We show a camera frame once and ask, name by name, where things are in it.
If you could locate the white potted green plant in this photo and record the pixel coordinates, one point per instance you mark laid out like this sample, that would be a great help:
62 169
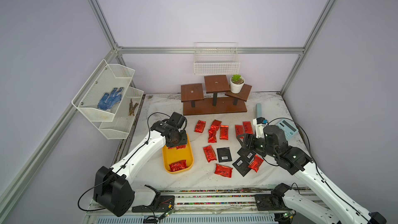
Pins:
236 83

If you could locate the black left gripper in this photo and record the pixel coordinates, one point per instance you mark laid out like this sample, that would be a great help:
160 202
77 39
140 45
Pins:
183 140

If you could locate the white wire wall basket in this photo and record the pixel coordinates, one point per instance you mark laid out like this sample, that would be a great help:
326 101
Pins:
212 58

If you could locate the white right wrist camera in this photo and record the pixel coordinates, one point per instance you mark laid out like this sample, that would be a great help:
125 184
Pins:
259 124

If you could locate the lower white mesh shelf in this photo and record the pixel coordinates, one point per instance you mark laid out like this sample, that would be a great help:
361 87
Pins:
121 126

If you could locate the yellow plastic storage box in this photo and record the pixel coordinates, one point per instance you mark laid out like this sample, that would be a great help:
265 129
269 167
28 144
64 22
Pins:
174 155

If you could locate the teal calculator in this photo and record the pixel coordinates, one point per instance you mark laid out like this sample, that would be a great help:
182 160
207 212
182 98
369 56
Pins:
289 128

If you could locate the upper white mesh shelf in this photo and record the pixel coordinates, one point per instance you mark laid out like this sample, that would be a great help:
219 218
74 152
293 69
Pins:
103 80

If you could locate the brown twig bundle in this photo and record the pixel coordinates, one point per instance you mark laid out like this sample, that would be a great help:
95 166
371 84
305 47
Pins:
132 107

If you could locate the eleventh red tea bag packet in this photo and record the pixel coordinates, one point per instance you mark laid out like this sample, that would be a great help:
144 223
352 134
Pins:
178 166

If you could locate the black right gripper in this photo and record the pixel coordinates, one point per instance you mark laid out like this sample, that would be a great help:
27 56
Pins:
249 137

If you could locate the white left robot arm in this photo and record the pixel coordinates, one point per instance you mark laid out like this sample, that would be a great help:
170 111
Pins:
113 187

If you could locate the blue dotted work glove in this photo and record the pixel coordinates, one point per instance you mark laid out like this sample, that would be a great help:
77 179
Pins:
108 100

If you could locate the white mesh shelf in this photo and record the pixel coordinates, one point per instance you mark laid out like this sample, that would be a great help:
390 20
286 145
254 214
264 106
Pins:
121 126
103 80

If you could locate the brown wooden tiered stand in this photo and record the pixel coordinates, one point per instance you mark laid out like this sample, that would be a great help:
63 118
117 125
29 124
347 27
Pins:
217 96

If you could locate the pale green eraser block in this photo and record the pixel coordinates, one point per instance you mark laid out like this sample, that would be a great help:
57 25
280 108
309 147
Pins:
258 110

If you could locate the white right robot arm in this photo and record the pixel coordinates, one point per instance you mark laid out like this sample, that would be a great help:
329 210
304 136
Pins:
341 209

